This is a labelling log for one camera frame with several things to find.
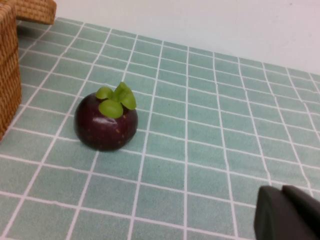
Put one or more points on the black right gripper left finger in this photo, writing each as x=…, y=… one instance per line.
x=270, y=217

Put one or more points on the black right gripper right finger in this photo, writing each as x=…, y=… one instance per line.
x=307, y=215

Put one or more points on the dark purple mangosteen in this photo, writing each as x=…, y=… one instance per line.
x=105, y=130

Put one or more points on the woven rattan basket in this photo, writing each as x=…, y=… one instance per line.
x=8, y=75

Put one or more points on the woven rattan basket lid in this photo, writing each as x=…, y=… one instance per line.
x=35, y=11

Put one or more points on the green grid tablecloth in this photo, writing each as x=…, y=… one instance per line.
x=200, y=125

